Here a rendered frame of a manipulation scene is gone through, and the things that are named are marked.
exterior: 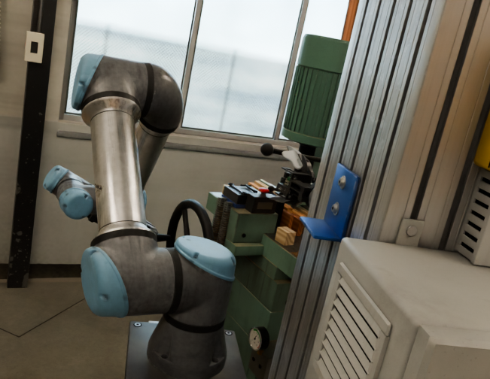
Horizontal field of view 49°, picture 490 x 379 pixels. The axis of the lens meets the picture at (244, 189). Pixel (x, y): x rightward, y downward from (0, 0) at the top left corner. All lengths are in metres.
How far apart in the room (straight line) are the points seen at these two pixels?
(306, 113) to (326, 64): 0.15
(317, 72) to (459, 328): 1.19
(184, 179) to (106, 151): 2.02
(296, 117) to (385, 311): 1.15
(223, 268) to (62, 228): 2.10
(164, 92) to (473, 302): 0.79
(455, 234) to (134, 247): 0.51
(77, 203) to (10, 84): 1.45
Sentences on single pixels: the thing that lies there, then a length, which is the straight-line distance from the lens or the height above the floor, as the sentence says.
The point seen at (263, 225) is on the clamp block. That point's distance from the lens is 1.55.
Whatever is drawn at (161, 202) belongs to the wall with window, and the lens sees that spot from 3.04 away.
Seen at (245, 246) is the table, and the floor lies 0.87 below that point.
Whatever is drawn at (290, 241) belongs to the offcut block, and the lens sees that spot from 1.51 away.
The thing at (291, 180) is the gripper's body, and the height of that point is 1.11.
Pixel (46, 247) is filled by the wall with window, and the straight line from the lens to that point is 3.02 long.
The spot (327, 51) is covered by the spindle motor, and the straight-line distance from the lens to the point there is 1.57.
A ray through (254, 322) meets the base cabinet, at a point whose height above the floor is 0.64.
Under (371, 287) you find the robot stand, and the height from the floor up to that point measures 1.22.
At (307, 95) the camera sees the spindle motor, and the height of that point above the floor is 1.30.
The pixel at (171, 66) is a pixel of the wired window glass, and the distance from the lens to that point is 2.96.
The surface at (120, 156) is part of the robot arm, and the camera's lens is 1.02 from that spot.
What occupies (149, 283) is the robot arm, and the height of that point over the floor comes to 1.00.
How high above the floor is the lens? 1.41
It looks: 15 degrees down
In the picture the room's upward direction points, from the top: 12 degrees clockwise
